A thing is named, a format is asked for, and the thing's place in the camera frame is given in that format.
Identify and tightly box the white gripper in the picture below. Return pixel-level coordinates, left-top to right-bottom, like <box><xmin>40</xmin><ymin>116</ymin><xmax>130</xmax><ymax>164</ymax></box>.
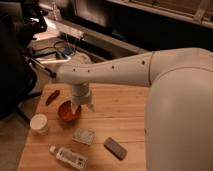
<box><xmin>70</xmin><ymin>83</ymin><xmax>95</xmax><ymax>115</ymax></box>

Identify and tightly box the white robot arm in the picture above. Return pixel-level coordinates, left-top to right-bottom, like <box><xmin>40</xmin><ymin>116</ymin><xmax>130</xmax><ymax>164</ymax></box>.
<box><xmin>57</xmin><ymin>48</ymin><xmax>213</xmax><ymax>171</ymax></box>

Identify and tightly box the red bowl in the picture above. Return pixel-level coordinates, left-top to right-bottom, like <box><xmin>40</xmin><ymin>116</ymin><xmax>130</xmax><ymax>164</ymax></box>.
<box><xmin>58</xmin><ymin>100</ymin><xmax>82</xmax><ymax>122</ymax></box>

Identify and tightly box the dark red chili pepper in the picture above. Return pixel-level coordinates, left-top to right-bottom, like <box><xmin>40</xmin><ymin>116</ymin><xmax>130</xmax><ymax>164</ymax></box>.
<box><xmin>45</xmin><ymin>90</ymin><xmax>60</xmax><ymax>106</ymax></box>

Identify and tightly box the clear plastic bottle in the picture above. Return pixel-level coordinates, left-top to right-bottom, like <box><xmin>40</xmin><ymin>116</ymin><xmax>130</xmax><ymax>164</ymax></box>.
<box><xmin>49</xmin><ymin>145</ymin><xmax>87</xmax><ymax>171</ymax></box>

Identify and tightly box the blue device on floor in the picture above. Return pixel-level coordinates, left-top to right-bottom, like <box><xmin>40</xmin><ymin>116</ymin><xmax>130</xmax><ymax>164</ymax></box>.
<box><xmin>62</xmin><ymin>48</ymin><xmax>75</xmax><ymax>56</ymax></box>

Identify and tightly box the grey rectangular sponge block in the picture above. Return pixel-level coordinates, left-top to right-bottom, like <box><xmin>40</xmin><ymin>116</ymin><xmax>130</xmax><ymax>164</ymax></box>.
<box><xmin>104</xmin><ymin>137</ymin><xmax>127</xmax><ymax>160</ymax></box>

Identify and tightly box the black office chair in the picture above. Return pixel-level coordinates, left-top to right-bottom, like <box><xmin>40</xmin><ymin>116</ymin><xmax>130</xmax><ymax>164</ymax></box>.
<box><xmin>0</xmin><ymin>0</ymin><xmax>47</xmax><ymax>120</ymax></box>

